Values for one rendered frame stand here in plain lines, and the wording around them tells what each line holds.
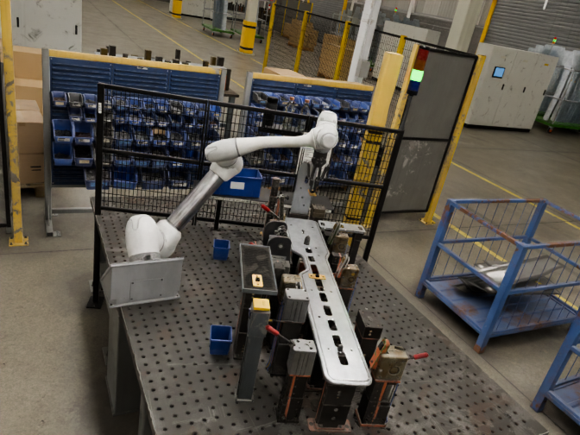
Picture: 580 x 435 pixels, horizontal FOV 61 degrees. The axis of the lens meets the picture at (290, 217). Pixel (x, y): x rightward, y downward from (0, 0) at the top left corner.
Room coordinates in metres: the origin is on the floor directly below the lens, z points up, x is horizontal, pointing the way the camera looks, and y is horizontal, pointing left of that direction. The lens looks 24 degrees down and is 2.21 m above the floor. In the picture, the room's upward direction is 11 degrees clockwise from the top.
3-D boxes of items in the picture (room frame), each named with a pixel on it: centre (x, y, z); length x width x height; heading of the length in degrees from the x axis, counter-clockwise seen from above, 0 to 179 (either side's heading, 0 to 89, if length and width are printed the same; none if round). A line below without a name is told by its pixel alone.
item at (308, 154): (3.11, -0.08, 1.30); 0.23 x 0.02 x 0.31; 102
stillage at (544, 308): (3.80, -1.95, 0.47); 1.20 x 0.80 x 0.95; 119
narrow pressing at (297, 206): (2.81, -0.05, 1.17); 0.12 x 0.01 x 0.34; 102
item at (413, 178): (5.43, -1.27, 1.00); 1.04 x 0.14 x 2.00; 121
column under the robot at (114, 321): (2.13, 0.67, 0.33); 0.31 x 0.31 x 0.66; 31
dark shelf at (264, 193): (2.93, 0.19, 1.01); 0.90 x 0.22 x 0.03; 102
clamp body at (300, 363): (1.48, -0.15, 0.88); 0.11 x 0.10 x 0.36; 102
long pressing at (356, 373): (2.08, -0.20, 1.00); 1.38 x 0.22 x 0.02; 12
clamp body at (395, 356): (1.56, -0.49, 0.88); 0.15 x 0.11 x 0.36; 102
